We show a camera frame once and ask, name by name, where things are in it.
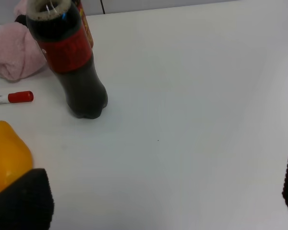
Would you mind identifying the red cap whiteboard marker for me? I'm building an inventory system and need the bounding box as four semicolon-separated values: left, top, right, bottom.
0;91;34;104

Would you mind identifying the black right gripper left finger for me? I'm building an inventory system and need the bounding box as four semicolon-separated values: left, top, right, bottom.
0;168;54;230

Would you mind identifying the pink towel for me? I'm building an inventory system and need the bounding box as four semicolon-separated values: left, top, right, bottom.
0;0;46;82

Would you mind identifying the yellow mango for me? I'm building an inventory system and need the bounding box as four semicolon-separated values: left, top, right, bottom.
0;121;33;192

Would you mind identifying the red soda can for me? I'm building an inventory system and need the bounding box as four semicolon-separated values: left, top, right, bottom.
73;0;94;47

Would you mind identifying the cola bottle with red label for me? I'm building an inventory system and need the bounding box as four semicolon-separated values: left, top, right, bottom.
26;0;108;119

